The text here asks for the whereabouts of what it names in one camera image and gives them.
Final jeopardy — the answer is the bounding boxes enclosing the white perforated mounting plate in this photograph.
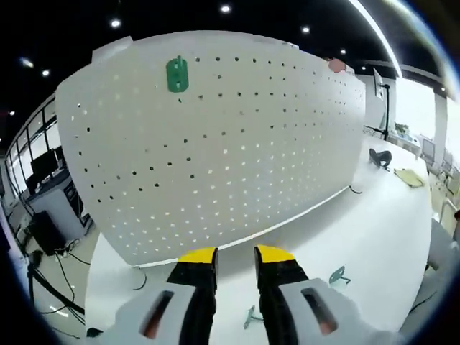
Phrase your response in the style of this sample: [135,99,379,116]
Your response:
[55,30,368,291]

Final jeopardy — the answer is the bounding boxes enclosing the black computer tower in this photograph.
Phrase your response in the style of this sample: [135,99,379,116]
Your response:
[27,210,68,257]

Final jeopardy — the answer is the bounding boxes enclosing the yellow cloth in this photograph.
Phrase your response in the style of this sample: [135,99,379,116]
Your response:
[393,167,426,189]

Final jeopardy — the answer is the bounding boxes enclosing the black monitor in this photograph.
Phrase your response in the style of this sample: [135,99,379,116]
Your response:
[30,149,69,183]

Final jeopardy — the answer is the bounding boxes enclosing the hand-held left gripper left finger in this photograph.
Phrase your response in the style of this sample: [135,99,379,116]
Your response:
[106,247,219,345]

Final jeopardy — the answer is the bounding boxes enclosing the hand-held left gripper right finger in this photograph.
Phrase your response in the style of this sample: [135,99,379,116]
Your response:
[254,244,377,345]

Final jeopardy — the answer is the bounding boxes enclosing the green metal hook assembly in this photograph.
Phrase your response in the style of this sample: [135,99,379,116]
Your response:
[165,55,190,96]
[329,265,352,288]
[243,305,266,331]

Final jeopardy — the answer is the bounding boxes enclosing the white ceiling light strip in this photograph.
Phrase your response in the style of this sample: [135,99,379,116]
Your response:
[350,0,404,79]

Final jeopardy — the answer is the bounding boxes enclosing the black headset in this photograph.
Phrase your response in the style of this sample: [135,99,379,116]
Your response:
[369,149,393,170]

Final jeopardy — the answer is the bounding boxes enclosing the small white display panel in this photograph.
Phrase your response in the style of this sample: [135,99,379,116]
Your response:
[372,68,384,98]

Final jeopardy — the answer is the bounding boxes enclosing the row of office desks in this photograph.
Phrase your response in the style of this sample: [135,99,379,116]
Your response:
[418,134,460,216]

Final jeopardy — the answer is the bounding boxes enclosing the black floor tripod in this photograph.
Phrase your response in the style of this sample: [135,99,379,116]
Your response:
[24,264,87,319]

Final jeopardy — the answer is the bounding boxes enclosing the black tripod stand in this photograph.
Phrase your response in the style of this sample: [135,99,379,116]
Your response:
[372,82,393,142]

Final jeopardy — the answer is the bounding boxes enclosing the round ceiling spotlights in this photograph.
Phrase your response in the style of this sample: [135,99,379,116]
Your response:
[19,3,348,118]

